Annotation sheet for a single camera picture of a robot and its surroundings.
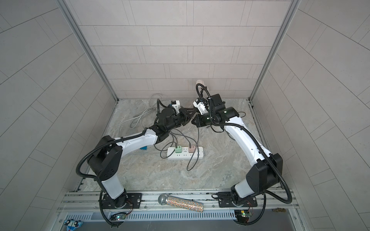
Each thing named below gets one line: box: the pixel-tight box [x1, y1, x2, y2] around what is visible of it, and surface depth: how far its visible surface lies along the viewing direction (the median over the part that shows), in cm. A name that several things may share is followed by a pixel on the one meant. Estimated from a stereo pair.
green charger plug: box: [174, 145, 183, 154], surface depth 84 cm
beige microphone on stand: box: [195, 79, 208, 90], surface depth 64 cm
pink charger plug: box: [188, 145, 197, 154], surface depth 86 cm
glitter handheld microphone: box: [158, 192, 205, 213], surface depth 69 cm
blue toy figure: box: [64, 218, 83, 231], surface depth 65 cm
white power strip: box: [166, 146, 204, 160], surface depth 86 cm
